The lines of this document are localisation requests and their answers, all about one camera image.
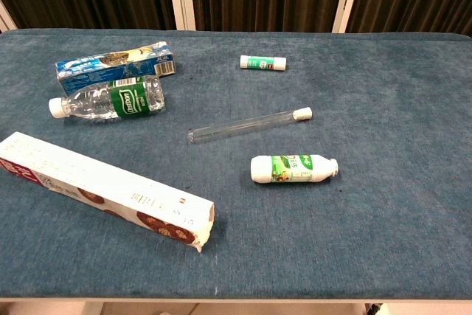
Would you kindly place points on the small white bottle green label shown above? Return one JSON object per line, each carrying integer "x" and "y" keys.
{"x": 262, "y": 169}

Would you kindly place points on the clear water bottle green label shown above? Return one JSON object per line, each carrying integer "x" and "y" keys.
{"x": 88, "y": 104}

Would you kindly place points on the glass test tube white stopper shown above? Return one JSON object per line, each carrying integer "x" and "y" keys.
{"x": 303, "y": 113}

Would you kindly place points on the white green glue stick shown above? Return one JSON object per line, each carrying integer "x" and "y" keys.
{"x": 263, "y": 63}

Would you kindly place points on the blue table cloth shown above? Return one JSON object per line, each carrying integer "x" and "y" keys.
{"x": 332, "y": 237}

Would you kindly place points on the blue snack package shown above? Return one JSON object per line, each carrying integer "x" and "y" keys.
{"x": 110, "y": 65}

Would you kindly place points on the long white biscuit box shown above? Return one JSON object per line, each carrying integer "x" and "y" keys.
{"x": 92, "y": 178}

